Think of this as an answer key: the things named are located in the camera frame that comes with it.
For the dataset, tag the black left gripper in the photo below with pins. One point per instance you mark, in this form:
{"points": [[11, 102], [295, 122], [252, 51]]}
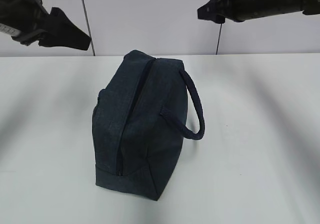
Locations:
{"points": [[27, 21]]}

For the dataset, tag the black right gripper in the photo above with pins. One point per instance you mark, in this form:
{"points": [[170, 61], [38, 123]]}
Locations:
{"points": [[240, 10]]}

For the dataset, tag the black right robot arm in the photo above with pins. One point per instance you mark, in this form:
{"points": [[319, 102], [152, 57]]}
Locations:
{"points": [[309, 7]]}

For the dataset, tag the dark blue lunch bag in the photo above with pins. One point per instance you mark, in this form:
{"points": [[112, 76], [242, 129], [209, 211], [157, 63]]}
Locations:
{"points": [[140, 122]]}

